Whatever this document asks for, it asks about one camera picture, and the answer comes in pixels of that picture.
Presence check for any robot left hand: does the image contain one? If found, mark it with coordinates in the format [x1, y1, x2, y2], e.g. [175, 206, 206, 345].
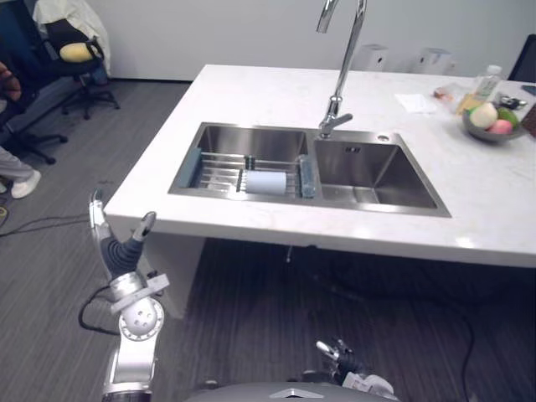
[88, 188, 157, 281]

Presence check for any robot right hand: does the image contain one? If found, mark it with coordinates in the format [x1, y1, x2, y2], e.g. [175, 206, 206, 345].
[315, 338, 380, 389]

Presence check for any metal sink drying rack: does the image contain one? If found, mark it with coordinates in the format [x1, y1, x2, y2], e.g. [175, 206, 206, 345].
[178, 147, 322, 200]

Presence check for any white cup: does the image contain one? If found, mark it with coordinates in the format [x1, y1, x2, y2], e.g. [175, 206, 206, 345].
[244, 170, 288, 196]

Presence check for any stainless steel double sink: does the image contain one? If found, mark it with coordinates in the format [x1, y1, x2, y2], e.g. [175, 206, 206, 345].
[167, 121, 452, 219]

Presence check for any grey robot torso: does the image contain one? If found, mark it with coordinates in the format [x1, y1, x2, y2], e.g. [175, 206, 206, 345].
[183, 379, 404, 402]

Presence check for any person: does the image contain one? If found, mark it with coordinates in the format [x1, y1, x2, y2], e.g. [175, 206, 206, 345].
[0, 60, 43, 200]

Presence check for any white kitchen island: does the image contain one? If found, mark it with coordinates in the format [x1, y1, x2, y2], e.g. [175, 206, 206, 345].
[103, 63, 536, 320]

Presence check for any yellow cushion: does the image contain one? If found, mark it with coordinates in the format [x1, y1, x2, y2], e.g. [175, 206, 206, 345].
[59, 42, 95, 64]

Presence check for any white cloth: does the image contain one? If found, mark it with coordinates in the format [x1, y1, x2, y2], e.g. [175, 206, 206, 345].
[33, 0, 111, 77]

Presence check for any grey fruit bowl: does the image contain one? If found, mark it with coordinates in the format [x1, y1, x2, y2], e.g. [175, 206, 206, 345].
[461, 109, 527, 144]

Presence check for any white paper napkin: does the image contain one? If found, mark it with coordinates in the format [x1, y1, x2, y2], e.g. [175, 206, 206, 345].
[394, 92, 437, 115]

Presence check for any pink peach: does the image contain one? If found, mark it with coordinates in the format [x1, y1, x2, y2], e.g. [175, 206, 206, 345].
[487, 119, 514, 135]

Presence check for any pale round fruit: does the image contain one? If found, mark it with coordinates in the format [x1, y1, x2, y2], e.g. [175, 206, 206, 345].
[468, 103, 499, 128]

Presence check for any yellow packet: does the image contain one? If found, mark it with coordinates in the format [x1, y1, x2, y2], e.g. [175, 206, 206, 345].
[455, 93, 483, 116]

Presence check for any clear snack bag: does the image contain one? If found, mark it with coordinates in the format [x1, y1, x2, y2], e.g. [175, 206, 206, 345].
[432, 82, 463, 104]

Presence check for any green fruit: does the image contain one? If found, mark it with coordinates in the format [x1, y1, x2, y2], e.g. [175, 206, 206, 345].
[496, 106, 521, 125]

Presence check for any chrome gooseneck faucet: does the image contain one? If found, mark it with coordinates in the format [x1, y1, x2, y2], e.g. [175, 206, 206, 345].
[315, 0, 368, 140]

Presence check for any dark brown board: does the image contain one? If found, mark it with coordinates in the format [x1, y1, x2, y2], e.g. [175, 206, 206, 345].
[518, 98, 536, 140]

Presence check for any white floor appliance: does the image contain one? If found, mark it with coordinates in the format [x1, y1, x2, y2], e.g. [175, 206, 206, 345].
[358, 43, 389, 73]
[413, 47, 456, 75]

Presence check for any black key bundle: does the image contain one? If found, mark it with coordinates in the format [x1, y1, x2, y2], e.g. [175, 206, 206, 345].
[497, 95, 529, 111]

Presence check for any clear plastic bottle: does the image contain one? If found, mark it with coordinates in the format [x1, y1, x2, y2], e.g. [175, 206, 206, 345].
[474, 64, 503, 104]

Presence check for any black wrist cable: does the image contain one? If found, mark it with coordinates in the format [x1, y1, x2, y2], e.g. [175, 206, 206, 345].
[78, 284, 123, 337]

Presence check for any black floor cable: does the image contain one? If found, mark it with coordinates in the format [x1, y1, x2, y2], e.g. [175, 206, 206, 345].
[0, 212, 91, 239]

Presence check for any black cable under island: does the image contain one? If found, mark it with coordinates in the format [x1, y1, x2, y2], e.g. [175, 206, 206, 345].
[414, 299, 479, 402]

